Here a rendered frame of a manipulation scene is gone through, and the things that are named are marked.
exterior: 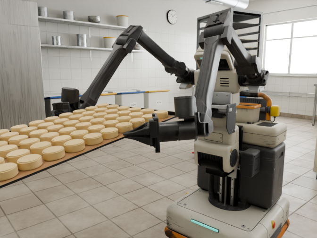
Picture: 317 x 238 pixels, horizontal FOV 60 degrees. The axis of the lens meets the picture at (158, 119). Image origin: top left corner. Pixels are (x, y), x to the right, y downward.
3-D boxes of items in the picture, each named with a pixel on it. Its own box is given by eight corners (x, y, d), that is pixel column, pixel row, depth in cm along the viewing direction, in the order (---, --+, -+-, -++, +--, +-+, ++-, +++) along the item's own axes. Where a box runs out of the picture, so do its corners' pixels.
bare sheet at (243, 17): (258, 17, 319) (258, 16, 319) (231, 14, 301) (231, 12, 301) (224, 25, 372) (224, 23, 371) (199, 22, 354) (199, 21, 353)
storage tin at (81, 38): (84, 47, 501) (84, 35, 498) (88, 47, 488) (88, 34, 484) (75, 47, 490) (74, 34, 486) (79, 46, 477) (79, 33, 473)
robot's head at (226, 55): (210, 58, 166) (202, 38, 157) (243, 56, 153) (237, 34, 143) (200, 74, 160) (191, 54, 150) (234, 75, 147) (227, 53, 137)
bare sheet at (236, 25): (258, 25, 320) (258, 24, 320) (231, 22, 303) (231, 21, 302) (223, 31, 373) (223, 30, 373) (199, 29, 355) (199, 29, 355)
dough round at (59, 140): (71, 146, 72) (70, 139, 71) (51, 149, 71) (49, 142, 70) (73, 140, 76) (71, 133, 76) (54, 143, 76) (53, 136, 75)
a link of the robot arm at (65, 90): (91, 116, 122) (81, 111, 128) (93, 90, 120) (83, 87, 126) (65, 117, 114) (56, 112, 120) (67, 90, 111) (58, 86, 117)
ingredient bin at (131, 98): (122, 134, 507) (121, 92, 493) (105, 128, 555) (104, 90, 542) (145, 130, 541) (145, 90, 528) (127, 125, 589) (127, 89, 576)
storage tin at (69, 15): (71, 22, 480) (71, 13, 478) (76, 21, 467) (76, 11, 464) (62, 21, 469) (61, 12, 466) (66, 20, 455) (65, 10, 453)
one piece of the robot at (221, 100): (196, 124, 170) (197, 89, 166) (239, 131, 152) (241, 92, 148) (181, 129, 158) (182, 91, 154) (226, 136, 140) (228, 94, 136)
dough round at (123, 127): (135, 128, 84) (135, 122, 83) (128, 133, 79) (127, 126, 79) (121, 127, 85) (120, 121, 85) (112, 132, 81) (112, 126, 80)
